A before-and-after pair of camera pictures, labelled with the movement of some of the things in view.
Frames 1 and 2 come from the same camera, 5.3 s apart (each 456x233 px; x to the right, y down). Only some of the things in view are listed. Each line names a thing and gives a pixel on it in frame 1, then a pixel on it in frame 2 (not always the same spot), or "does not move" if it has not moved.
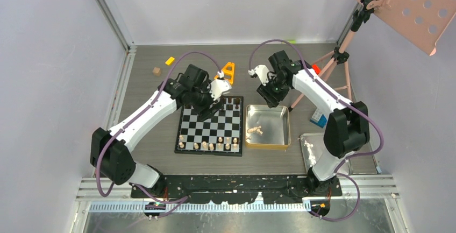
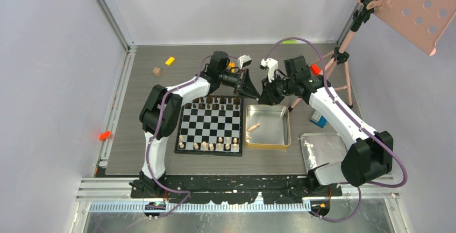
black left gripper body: [201, 100] to [232, 78]
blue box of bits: [319, 119] does not move
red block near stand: [316, 68] does not move
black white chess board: [220, 134] does not move
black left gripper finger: [212, 111] to [248, 89]
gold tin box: [266, 128] does not move
